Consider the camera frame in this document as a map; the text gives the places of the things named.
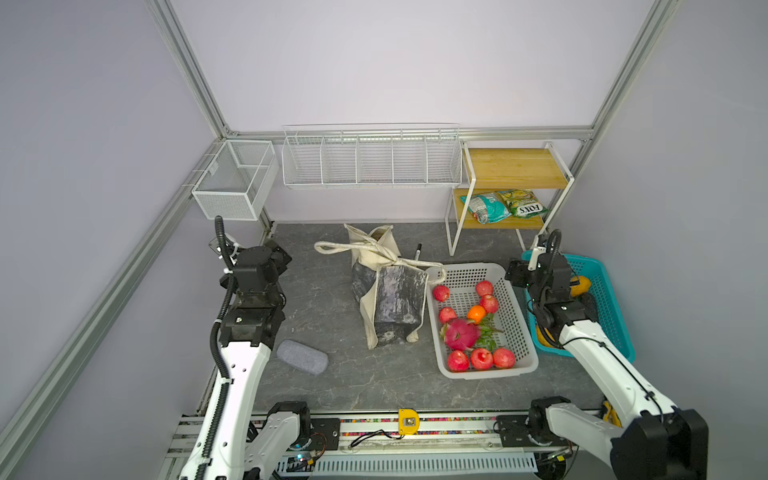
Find beige canvas grocery bag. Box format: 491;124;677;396
314;224;447;350

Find teal snack bag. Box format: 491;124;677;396
460;192;512;225

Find orange fruit near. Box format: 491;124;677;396
466;305;488;324

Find red apple far left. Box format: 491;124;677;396
432;284;451;303

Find red apple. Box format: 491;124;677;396
432;284;451;303
438;307;458;324
479;294;499;314
470;348;494;371
475;280;494;297
446;350;470;373

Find white and wood shelf rack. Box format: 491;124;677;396
444;141;575;255

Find red apple middle left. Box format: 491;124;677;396
438;307;458;324

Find grey fabric glasses case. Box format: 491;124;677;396
277;340;329;376

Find white plastic basket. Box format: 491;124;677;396
427;263;539;380

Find black corrugated cable conduit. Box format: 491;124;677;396
208;215;236;380

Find yellow tape measure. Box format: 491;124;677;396
398;408;420;436

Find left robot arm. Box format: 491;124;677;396
180;241;311;479

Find red apple far right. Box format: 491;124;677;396
475;280;494;297

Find red apple near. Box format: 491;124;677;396
446;350;470;373

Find yellow lemon in teal basket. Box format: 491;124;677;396
570;275;592;298

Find yellow handled pliers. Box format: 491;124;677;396
599;399;622;428

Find green Fox's candy bag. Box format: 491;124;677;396
498;189;548;219

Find small white mesh basket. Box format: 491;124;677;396
192;140;279;221

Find pink dragon fruit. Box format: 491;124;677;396
440;318;481;351

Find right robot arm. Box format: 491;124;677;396
506;230;709;479

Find long white wire basket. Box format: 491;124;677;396
281;123;463;188

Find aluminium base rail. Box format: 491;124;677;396
158;407;607;480

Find teal plastic basket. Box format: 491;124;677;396
524;254;636;363

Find red apple middle right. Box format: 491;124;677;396
479;294;499;314

